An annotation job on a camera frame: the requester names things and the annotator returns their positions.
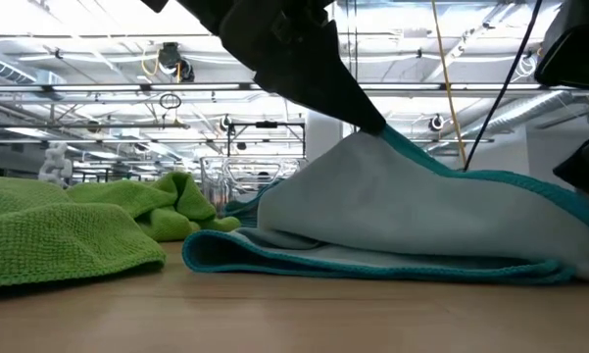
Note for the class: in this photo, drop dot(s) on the white robot figure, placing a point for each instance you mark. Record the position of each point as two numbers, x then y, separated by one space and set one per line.
55 164

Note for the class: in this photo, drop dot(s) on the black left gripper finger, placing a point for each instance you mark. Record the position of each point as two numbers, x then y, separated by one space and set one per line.
323 83

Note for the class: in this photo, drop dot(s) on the white building pillar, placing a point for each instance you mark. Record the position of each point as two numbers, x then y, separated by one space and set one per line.
323 137

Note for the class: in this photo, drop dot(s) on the green microfiber towel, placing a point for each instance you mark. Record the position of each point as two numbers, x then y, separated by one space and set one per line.
54 235
176 206

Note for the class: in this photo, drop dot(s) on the black metal rig frame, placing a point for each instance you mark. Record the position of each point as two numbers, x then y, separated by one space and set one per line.
267 125

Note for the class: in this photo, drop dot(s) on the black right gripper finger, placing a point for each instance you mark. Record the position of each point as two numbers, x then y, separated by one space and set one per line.
585 164

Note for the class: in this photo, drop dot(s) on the light blue microfiber towel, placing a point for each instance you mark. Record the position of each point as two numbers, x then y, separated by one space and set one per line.
240 208
397 206

